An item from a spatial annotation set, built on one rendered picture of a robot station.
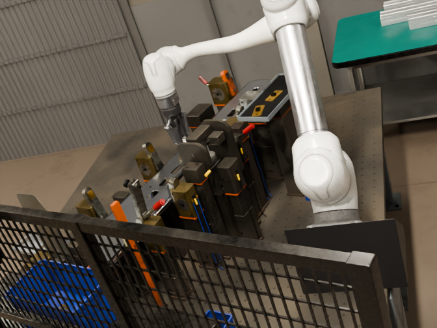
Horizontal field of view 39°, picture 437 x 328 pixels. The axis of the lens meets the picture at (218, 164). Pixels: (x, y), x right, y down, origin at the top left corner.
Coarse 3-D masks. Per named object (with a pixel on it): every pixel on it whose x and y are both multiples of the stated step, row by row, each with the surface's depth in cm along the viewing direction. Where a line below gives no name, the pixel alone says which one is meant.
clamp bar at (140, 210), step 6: (126, 180) 208; (138, 180) 207; (126, 186) 208; (132, 186) 205; (138, 186) 205; (132, 192) 207; (138, 192) 208; (132, 198) 209; (138, 198) 208; (138, 204) 209; (144, 204) 212; (138, 210) 211; (144, 210) 213; (138, 216) 213
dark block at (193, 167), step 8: (184, 168) 224; (192, 168) 222; (200, 168) 222; (184, 176) 225; (192, 176) 223; (200, 176) 222; (200, 184) 223; (208, 184) 227; (200, 192) 226; (208, 192) 227; (200, 200) 229; (208, 200) 228; (208, 208) 229; (216, 208) 232; (208, 216) 232; (216, 216) 232; (208, 224) 235; (216, 224) 232; (216, 232) 235; (224, 232) 237; (224, 256) 241
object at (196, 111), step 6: (198, 108) 290; (204, 108) 288; (210, 108) 289; (192, 114) 286; (198, 114) 284; (204, 114) 286; (210, 114) 290; (192, 120) 286; (198, 120) 284; (192, 126) 288
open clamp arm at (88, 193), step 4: (84, 188) 235; (88, 188) 234; (84, 192) 233; (88, 192) 233; (92, 192) 234; (84, 196) 234; (88, 196) 234; (92, 196) 234; (88, 200) 234; (92, 200) 235; (96, 200) 236; (88, 204) 236; (92, 204) 235; (96, 204) 236; (100, 204) 237; (96, 208) 236; (100, 208) 237; (104, 208) 238; (96, 212) 236; (100, 212) 237; (104, 212) 237; (100, 216) 237; (104, 216) 238
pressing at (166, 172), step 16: (256, 80) 306; (224, 112) 285; (176, 160) 258; (160, 176) 250; (176, 176) 245; (144, 192) 243; (160, 192) 239; (128, 208) 236; (160, 208) 228; (112, 240) 220; (112, 256) 211
